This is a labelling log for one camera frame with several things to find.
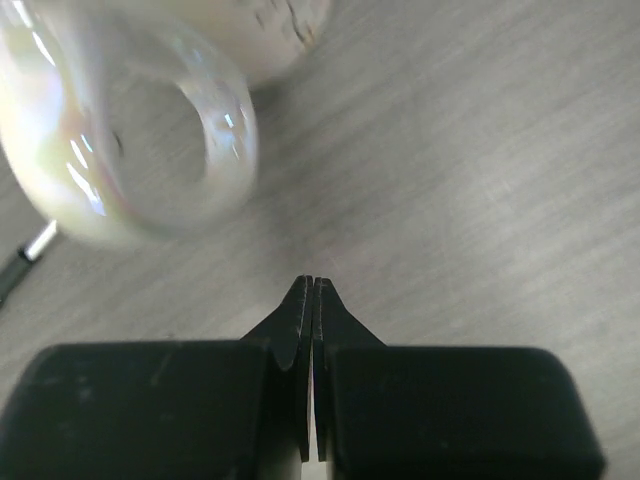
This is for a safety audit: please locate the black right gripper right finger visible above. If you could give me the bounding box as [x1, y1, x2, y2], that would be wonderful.
[312, 278, 607, 479]

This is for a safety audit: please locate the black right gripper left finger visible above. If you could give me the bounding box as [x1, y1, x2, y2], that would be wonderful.
[1, 276, 313, 479]

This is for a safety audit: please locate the white mug orange inside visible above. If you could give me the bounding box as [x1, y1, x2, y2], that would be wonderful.
[1, 1, 332, 246]

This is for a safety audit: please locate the black wire book stand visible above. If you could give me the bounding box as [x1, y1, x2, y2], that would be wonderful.
[1, 221, 58, 307]

